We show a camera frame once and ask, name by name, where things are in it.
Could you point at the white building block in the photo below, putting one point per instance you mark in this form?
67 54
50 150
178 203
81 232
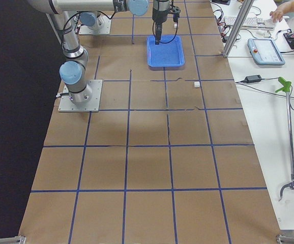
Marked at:
197 84

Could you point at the white keyboard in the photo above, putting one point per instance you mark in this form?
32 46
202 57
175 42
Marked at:
251 23

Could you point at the aluminium frame post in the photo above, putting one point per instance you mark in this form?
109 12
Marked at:
246 6

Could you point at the black power adapter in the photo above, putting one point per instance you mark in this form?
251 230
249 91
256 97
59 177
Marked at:
253 78

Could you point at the green-handled reacher grabber tool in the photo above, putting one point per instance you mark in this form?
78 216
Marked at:
286 86

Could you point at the teach pendant tablet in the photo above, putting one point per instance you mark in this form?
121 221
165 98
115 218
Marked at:
265 52

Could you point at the blue plastic tray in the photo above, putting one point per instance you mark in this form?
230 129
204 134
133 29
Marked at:
169 53

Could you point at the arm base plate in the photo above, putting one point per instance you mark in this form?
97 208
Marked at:
85 101
102 26

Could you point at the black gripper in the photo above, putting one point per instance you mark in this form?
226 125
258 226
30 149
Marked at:
159 16

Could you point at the person's hand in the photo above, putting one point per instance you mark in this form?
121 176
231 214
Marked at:
277 15

